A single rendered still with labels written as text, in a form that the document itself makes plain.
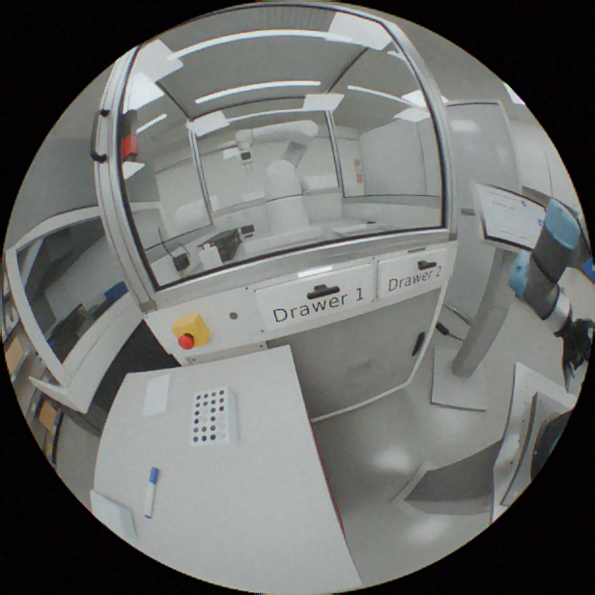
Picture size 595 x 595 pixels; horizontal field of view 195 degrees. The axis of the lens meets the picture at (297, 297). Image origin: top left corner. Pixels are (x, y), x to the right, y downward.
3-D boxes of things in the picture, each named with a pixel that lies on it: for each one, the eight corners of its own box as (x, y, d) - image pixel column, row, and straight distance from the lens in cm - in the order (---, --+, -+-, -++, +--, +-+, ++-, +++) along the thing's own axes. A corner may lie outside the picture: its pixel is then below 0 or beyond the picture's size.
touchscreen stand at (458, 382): (485, 411, 150) (572, 262, 103) (430, 404, 131) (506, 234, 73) (479, 356, 177) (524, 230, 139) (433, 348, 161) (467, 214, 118)
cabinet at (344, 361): (410, 387, 132) (454, 276, 80) (256, 439, 121) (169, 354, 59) (352, 312, 182) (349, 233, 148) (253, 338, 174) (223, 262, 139)
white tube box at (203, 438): (239, 447, 37) (229, 441, 34) (200, 451, 41) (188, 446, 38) (234, 394, 42) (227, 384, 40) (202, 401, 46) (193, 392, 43)
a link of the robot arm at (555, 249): (563, 204, 46) (548, 251, 48) (542, 189, 36) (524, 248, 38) (588, 237, 44) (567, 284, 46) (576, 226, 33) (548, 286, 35)
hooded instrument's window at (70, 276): (64, 390, 76) (4, 257, 79) (29, 377, 253) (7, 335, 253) (177, 264, 147) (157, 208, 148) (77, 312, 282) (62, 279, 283)
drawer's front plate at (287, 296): (372, 302, 49) (373, 265, 44) (267, 331, 44) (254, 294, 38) (368, 299, 50) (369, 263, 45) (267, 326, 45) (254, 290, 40)
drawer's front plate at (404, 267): (442, 279, 70) (448, 249, 66) (379, 299, 50) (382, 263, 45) (439, 277, 71) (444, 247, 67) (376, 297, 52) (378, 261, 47)
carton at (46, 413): (51, 432, 377) (39, 418, 371) (47, 429, 408) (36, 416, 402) (57, 411, 381) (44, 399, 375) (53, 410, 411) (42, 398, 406)
